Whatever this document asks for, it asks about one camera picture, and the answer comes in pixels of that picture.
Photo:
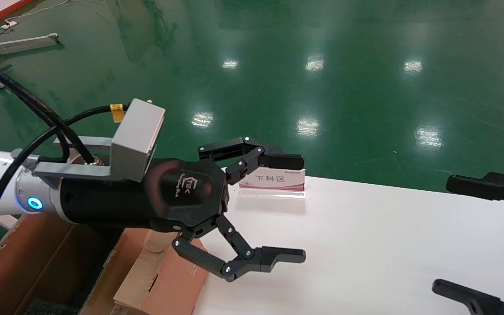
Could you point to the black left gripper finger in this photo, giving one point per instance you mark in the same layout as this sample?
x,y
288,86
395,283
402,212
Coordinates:
x,y
278,159
278,256

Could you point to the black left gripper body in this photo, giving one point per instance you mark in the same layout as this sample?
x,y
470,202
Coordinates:
x,y
116,201

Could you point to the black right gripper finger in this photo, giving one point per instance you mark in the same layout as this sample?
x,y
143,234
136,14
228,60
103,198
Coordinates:
x,y
475,297
488,186

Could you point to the small cardboard box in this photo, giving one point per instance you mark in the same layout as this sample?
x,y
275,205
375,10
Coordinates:
x,y
177,284

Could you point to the large cardboard box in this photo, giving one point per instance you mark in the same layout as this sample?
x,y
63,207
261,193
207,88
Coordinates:
x,y
37,262

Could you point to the acrylic table sign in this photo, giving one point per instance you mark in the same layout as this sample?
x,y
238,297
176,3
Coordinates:
x,y
278,181

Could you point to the white pipe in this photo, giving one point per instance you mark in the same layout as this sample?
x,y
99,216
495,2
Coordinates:
x,y
5,221

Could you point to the black foam padding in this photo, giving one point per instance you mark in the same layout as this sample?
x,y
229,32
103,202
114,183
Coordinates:
x,y
50,307

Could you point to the long grey floor bar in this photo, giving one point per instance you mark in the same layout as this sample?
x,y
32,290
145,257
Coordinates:
x,y
24,42

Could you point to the white power strip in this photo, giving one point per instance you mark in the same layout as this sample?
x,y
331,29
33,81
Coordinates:
x,y
9,25

